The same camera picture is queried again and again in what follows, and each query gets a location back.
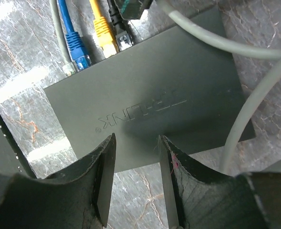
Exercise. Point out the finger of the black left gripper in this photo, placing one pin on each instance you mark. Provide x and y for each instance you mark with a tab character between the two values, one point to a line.
132	9

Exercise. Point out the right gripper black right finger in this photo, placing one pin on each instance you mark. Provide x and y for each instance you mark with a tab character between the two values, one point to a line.
198	197

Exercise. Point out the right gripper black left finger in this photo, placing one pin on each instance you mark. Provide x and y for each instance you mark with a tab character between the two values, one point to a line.
76	197

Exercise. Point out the black network switch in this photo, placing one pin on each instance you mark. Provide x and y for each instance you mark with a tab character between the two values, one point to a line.
171	84

